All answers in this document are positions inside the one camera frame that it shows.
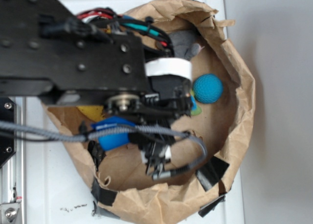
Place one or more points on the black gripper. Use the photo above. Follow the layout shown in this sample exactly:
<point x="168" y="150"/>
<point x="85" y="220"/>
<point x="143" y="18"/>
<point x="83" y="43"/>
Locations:
<point x="150" y="116"/>

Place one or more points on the blue plastic bottle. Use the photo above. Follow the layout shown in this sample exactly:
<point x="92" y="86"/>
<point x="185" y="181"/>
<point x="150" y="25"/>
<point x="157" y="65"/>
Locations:
<point x="112" y="141"/>

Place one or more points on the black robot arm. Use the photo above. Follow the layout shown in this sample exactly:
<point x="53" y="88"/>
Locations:
<point x="125" y="65"/>

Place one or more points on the green plush toy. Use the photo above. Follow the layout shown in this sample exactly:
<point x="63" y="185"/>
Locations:
<point x="196" y="109"/>

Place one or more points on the white tape band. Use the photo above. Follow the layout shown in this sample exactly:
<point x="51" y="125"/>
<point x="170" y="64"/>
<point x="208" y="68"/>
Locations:
<point x="169" y="66"/>

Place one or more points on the teal dimpled ball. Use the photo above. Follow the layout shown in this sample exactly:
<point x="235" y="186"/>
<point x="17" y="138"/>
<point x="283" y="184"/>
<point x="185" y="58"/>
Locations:
<point x="208" y="88"/>

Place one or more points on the grey plush mouse toy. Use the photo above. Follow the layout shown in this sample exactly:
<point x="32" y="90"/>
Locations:
<point x="185" y="44"/>

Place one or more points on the yellow towel cloth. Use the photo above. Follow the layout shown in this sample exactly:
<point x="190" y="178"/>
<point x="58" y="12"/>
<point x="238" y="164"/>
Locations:
<point x="94" y="113"/>

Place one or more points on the black tape strip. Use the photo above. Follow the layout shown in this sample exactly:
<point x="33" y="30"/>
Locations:
<point x="104" y="196"/>
<point x="97" y="153"/>
<point x="211" y="172"/>
<point x="204" y="210"/>

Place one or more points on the brown paper bag bin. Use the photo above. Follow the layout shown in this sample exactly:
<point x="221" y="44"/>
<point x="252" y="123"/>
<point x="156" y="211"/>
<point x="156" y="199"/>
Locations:
<point x="225" y="126"/>

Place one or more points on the black tape strip bottom left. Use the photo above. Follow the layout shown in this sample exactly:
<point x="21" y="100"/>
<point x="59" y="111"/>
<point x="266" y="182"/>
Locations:
<point x="104" y="196"/>

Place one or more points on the black tape strip bottom right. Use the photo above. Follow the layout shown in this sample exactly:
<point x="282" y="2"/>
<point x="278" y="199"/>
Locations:
<point x="204" y="210"/>

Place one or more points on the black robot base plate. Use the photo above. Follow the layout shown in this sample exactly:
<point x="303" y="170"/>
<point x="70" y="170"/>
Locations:
<point x="7" y="143"/>

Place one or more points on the aluminium frame rail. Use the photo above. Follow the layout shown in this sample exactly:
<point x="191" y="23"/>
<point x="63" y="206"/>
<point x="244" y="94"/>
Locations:
<point x="12" y="182"/>

